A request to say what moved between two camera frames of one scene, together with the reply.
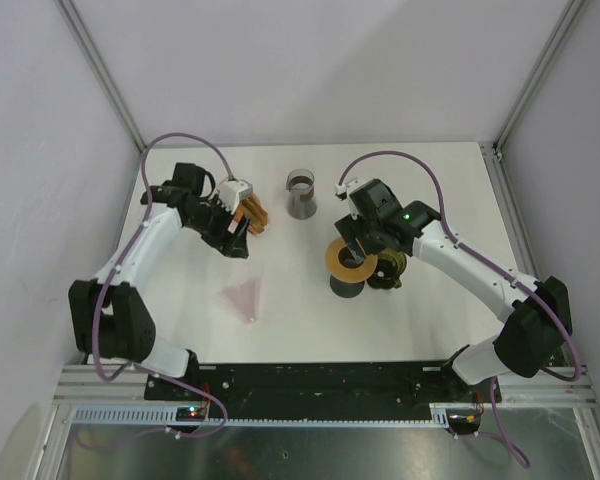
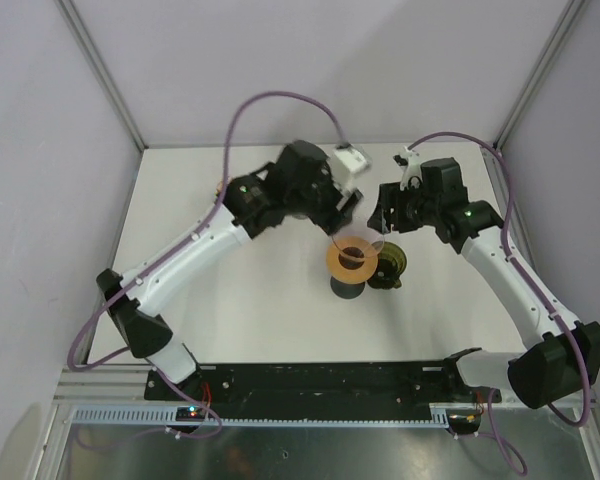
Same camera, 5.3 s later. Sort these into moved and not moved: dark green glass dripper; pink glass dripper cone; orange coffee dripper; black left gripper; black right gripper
Moved: black right gripper; pink glass dripper cone; black left gripper
Not moved: dark green glass dripper; orange coffee dripper
